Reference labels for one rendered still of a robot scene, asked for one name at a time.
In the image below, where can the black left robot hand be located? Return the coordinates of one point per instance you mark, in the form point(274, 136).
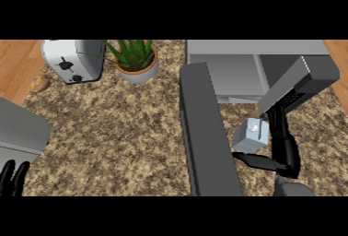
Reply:
point(18, 181)

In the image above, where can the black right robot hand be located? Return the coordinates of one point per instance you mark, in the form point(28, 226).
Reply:
point(286, 156)

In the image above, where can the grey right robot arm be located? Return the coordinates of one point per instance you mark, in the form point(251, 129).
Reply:
point(294, 189)

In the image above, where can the pale blue milk carton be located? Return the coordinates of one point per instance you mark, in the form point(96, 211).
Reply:
point(249, 136)

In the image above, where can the dark grey microwave door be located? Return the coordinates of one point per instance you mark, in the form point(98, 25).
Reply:
point(205, 123)

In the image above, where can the grey rounded appliance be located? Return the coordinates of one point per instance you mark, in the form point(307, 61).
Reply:
point(21, 126)

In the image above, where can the brown potato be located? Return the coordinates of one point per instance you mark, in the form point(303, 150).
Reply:
point(40, 83)

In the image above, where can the silver toaster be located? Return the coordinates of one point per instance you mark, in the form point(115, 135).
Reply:
point(83, 58)

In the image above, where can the potted green plant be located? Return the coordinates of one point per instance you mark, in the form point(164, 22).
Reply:
point(134, 66)

